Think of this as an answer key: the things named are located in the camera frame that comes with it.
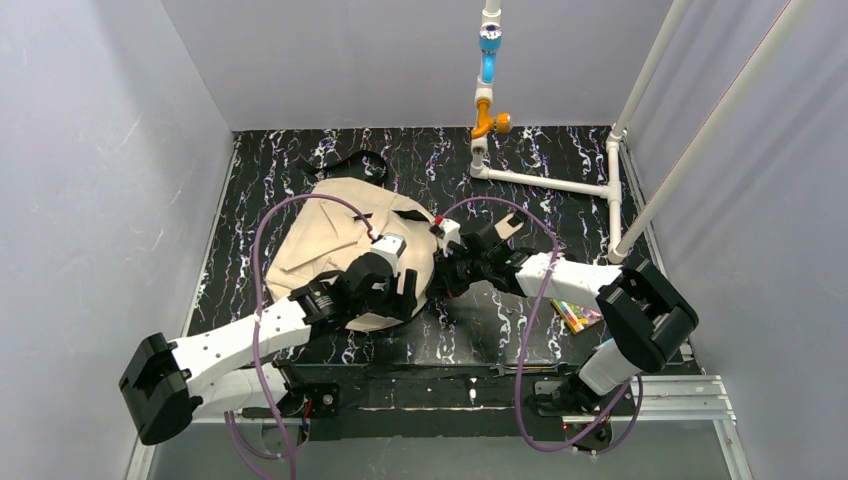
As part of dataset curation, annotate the beige canvas backpack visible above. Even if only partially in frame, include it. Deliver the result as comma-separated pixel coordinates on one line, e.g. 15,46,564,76
264,150,531,334

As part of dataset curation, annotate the colourful crayon box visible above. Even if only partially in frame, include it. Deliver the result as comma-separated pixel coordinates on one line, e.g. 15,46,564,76
551,299,603,335

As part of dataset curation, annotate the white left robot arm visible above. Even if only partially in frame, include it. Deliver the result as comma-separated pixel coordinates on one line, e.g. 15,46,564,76
118,253,420,445

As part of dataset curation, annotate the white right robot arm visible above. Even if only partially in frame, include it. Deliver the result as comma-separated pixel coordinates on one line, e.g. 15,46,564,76
428,219,699,402

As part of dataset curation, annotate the blue orange pipe fitting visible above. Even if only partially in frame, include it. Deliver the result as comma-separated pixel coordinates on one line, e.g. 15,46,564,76
471,21,512,140

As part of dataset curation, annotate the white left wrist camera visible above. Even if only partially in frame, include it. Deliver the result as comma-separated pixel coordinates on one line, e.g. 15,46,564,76
370,233,407,269

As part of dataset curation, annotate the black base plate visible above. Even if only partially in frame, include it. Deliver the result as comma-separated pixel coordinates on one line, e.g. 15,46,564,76
279,361,634,442

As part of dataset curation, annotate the white PVC pipe frame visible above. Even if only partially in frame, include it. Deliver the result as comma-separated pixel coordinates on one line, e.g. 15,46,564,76
469,1,814,264

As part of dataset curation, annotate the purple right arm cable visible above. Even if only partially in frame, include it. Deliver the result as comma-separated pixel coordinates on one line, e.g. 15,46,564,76
437,196,644,457

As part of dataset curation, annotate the aluminium rail frame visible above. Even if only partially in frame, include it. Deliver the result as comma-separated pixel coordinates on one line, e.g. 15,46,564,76
125,376,757,480

